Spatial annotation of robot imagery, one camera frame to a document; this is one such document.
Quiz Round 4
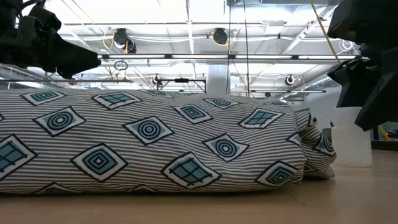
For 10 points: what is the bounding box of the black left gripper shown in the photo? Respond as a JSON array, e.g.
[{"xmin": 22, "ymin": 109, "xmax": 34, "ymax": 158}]
[{"xmin": 0, "ymin": 0, "xmax": 102, "ymax": 79}]

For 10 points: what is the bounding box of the black aluminium table frame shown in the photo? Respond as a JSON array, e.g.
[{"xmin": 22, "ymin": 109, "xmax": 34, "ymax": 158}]
[{"xmin": 371, "ymin": 139, "xmax": 398, "ymax": 152}]

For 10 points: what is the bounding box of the thick yellow cable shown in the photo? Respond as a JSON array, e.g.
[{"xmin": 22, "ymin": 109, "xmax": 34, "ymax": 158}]
[{"xmin": 308, "ymin": 0, "xmax": 341, "ymax": 64}]

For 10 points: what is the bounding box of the white column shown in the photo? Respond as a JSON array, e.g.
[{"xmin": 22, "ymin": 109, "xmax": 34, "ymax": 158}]
[{"xmin": 206, "ymin": 63, "xmax": 231, "ymax": 96}]

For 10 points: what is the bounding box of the black overhead bar frame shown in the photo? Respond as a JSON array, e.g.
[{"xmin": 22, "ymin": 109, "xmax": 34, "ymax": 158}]
[{"xmin": 158, "ymin": 78, "xmax": 207, "ymax": 93}]

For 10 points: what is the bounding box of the white medicine bottle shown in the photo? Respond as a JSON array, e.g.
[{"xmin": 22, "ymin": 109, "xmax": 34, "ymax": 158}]
[{"xmin": 330, "ymin": 106, "xmax": 374, "ymax": 167}]

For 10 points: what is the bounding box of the grey horizontal bar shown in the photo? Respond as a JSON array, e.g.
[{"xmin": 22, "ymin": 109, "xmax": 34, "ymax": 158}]
[{"xmin": 0, "ymin": 78, "xmax": 134, "ymax": 84}]

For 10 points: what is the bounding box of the striped patterned fabric pillow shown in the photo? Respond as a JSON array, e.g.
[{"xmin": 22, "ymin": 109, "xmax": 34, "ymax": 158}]
[{"xmin": 0, "ymin": 88, "xmax": 338, "ymax": 195}]

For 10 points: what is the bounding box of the long ceiling light strip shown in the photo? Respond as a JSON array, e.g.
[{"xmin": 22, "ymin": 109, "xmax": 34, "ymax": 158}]
[{"xmin": 98, "ymin": 54, "xmax": 358, "ymax": 61}]

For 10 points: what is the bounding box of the black hanging cable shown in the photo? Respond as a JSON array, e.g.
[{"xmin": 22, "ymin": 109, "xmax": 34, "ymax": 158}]
[{"xmin": 242, "ymin": 0, "xmax": 251, "ymax": 98}]

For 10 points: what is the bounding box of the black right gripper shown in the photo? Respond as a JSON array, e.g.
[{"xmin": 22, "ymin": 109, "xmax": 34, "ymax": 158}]
[{"xmin": 326, "ymin": 0, "xmax": 398, "ymax": 131}]

